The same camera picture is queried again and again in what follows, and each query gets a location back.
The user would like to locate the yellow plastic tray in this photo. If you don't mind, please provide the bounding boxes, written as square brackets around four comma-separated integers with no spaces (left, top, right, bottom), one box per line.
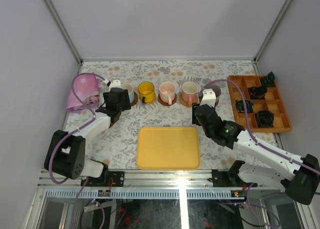
[136,127,201,170]

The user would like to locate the black rolled item top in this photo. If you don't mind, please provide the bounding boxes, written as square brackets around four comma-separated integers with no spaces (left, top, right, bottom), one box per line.
[260,71,275,88]

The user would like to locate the white mug pink handle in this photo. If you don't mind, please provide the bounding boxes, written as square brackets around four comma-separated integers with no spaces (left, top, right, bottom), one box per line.
[181,81,198,106]

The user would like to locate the black rolled item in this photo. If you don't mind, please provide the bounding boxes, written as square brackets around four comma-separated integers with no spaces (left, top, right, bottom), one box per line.
[254,110,274,128]
[260,71,275,88]
[235,100,254,113]
[247,86,268,100]

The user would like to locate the pink ceramic mug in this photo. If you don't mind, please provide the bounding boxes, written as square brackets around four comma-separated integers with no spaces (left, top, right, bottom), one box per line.
[159,82,176,106]

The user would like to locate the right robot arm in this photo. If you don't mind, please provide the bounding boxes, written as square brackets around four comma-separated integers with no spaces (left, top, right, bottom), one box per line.
[192,103,320,205]

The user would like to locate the light woven coaster left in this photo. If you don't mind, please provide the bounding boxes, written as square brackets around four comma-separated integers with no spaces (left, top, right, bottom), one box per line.
[139,93,156,104]

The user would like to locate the light woven coaster right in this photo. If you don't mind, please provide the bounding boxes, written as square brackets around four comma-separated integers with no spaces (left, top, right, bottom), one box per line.
[179,94,199,108]

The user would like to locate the black rolled item bottom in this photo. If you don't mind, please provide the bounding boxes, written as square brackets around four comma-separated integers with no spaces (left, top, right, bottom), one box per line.
[254,110,274,128]

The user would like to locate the light woven coaster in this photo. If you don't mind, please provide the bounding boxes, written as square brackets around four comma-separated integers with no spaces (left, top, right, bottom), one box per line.
[179,94,199,108]
[139,93,156,104]

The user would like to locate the yellow glass cup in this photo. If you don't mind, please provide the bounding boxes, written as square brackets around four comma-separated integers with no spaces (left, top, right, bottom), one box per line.
[138,81,156,96]

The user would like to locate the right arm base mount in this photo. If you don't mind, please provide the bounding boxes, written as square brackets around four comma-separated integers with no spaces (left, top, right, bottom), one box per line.
[208,160,259,188]

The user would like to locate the aluminium front rail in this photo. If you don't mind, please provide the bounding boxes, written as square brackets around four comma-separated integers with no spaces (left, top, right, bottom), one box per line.
[37,168,286,190]

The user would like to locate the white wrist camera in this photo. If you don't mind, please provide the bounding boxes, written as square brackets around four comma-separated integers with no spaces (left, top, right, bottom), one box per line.
[198,88,217,108]
[102,79,121,92]

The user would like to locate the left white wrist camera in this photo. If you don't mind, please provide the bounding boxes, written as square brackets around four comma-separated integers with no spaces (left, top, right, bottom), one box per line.
[102,79,121,92]

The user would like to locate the dark wooden coaster middle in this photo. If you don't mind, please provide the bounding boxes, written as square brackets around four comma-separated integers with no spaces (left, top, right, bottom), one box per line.
[157,94,177,107]

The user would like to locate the white mug blue handle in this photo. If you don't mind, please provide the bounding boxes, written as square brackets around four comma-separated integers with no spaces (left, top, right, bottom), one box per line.
[121,83,134,103]

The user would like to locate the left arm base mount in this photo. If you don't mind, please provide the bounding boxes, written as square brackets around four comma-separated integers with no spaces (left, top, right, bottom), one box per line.
[85,165,125,188]

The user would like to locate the floral table cloth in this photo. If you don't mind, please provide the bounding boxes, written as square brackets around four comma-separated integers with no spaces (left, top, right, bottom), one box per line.
[53,60,287,170]

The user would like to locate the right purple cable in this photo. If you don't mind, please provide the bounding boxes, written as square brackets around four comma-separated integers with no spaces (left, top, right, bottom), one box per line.
[197,78,320,227]

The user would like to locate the orange compartment organizer box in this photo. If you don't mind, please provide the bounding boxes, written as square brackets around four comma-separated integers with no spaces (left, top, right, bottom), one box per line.
[227,75,292,133]

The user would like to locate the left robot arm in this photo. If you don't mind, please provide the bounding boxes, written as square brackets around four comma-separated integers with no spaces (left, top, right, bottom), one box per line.
[44,87,131,187]

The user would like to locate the purple folded cloth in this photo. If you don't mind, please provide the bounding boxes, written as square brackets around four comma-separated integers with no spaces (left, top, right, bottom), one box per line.
[66,73,100,113]

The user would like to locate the dark wooden coaster far left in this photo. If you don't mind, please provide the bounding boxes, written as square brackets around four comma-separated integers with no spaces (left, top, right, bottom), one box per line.
[130,92,139,107]

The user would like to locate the purple glass cup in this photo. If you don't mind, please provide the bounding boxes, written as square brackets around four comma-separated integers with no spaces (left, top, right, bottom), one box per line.
[204,84,222,100]

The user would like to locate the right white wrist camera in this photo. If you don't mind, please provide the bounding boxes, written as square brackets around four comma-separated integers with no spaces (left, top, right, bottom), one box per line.
[198,88,217,108]

